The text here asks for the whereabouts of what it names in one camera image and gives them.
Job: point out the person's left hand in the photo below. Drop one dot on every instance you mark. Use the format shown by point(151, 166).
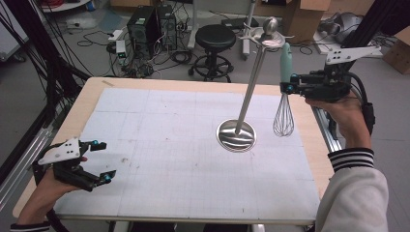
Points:
point(53, 190)

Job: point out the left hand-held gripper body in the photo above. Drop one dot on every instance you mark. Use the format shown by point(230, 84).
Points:
point(61, 153)

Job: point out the person's right hand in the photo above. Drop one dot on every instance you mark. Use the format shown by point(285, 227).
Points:
point(349, 116)

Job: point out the grey bag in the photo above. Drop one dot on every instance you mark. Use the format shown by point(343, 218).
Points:
point(341, 25)

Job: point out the white grid mat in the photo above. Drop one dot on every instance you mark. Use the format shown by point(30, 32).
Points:
point(177, 161)

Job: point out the aluminium rail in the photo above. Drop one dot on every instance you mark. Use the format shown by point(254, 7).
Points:
point(22, 161)
point(327, 132)

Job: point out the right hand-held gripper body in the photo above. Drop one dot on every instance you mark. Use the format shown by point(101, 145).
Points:
point(328, 85)

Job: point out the black frame post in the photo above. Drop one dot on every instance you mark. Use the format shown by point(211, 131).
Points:
point(30, 32)
point(370, 22)

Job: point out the round white table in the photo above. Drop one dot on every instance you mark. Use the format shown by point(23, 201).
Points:
point(64, 5)

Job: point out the steel utensil stand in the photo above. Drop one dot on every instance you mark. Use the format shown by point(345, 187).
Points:
point(237, 138)

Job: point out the flat black device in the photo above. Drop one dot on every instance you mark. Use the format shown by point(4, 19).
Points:
point(238, 22)

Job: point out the tall cardboard box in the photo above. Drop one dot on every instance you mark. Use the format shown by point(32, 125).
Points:
point(303, 19)

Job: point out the small cardboard box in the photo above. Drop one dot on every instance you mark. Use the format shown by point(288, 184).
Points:
point(399, 51)

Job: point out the black computer tower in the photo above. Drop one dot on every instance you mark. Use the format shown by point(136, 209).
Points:
point(168, 27)
point(143, 32)

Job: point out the black round stool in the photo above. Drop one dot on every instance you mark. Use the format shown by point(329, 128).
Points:
point(215, 37)

